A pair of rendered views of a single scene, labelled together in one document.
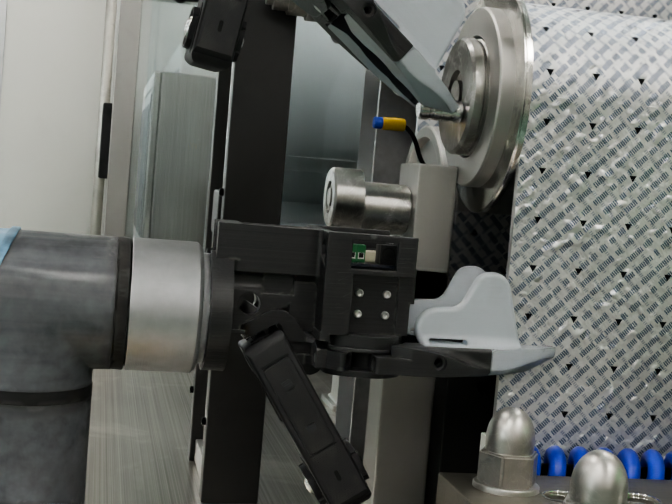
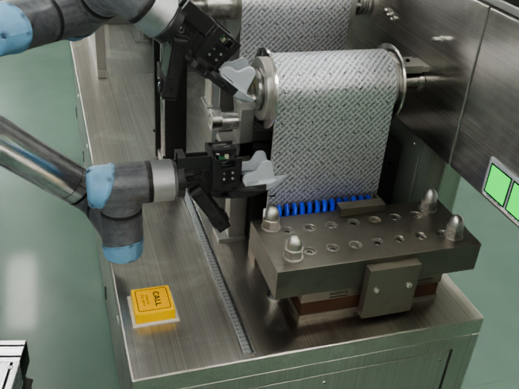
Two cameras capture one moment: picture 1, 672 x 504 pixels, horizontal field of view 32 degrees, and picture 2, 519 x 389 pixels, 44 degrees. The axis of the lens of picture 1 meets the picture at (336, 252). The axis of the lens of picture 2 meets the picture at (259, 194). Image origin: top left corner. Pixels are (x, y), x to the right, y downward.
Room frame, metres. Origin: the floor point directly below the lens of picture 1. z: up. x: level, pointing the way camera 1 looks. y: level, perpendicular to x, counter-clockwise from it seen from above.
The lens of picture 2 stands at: (-0.34, 0.06, 1.70)
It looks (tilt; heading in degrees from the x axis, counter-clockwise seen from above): 32 degrees down; 352
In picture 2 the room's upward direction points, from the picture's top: 5 degrees clockwise
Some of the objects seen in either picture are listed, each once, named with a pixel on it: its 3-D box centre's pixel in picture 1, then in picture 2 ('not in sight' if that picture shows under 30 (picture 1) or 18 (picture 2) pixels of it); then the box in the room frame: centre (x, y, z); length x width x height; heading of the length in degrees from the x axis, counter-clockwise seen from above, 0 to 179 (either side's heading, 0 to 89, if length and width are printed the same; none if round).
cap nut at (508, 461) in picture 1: (509, 447); (271, 217); (0.64, -0.10, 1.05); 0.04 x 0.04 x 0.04
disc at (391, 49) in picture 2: not in sight; (386, 82); (0.82, -0.33, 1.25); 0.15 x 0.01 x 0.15; 12
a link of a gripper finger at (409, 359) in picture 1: (413, 356); (242, 187); (0.67, -0.05, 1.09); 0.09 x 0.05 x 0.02; 100
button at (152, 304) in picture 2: not in sight; (152, 304); (0.56, 0.11, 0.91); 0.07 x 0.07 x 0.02; 12
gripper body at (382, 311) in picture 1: (308, 301); (207, 172); (0.68, 0.01, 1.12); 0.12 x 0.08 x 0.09; 102
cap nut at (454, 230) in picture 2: not in sight; (456, 225); (0.61, -0.45, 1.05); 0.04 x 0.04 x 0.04
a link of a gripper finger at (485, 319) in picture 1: (490, 322); (266, 173); (0.69, -0.09, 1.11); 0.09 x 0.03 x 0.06; 100
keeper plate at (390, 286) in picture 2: not in sight; (389, 289); (0.53, -0.31, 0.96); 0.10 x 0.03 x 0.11; 102
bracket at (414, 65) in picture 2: not in sight; (409, 64); (0.82, -0.38, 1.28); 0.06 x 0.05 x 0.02; 102
